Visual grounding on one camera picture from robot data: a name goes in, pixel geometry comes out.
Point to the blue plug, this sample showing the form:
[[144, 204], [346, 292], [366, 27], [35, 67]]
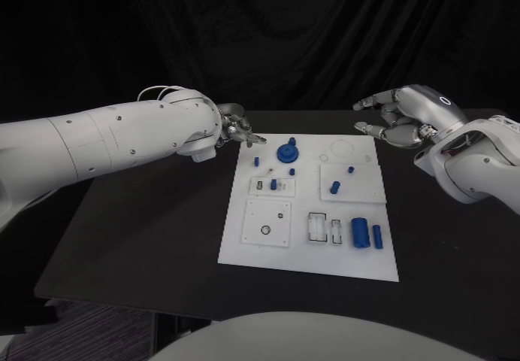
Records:
[[274, 184]]

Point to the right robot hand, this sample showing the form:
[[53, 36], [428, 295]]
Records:
[[422, 110]]

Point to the white task board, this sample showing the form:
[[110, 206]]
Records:
[[300, 262]]

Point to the blue gear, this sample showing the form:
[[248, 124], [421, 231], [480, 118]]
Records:
[[287, 154]]

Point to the long thin blue cylinder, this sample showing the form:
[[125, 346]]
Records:
[[378, 237]]

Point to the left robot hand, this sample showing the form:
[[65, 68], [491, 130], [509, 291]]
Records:
[[236, 124]]

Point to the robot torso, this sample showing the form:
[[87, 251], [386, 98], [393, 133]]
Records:
[[308, 338]]

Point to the large blue cylinder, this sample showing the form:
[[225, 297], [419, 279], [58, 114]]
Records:
[[360, 232]]

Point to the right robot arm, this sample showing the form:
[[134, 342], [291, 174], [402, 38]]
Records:
[[471, 175]]

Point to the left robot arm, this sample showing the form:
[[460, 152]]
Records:
[[101, 141]]

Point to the short blue cylinder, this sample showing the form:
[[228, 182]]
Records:
[[334, 187]]

